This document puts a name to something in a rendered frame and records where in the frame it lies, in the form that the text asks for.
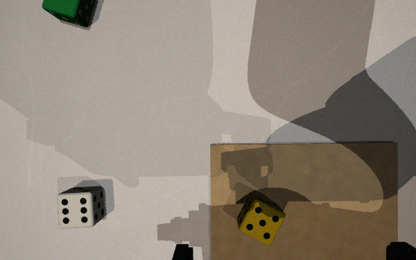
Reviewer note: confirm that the green die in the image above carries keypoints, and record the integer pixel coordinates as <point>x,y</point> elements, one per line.
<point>74,11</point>

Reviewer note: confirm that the yellow die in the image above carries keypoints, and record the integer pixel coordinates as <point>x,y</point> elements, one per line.
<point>260,218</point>

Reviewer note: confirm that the tan flat mat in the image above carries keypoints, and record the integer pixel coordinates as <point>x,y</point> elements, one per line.
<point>340,199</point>

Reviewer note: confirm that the white die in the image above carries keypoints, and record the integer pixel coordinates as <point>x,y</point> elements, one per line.
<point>80,207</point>

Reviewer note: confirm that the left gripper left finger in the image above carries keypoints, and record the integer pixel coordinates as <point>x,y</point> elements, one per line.
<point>183,252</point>

